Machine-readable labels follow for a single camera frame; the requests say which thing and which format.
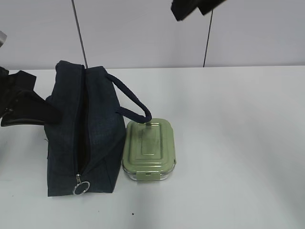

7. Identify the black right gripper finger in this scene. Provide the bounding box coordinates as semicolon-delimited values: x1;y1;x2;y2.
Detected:
171;0;201;21
197;0;225;15

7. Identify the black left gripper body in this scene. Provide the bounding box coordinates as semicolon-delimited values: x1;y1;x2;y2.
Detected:
0;67;36;118

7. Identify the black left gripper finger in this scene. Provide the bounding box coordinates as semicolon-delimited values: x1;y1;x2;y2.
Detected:
14;92;62;124
0;113;45;127

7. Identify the dark blue fabric bag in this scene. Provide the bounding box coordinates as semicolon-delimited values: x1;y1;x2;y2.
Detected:
44;61;152;197

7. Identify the green lid glass lunchbox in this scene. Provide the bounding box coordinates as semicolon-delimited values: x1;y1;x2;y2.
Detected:
122;118;176;181

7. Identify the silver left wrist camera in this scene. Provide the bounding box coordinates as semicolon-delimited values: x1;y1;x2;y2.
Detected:
0;31;7;47

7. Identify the metal zipper pull ring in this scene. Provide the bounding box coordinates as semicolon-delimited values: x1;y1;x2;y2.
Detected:
72;173;91;196

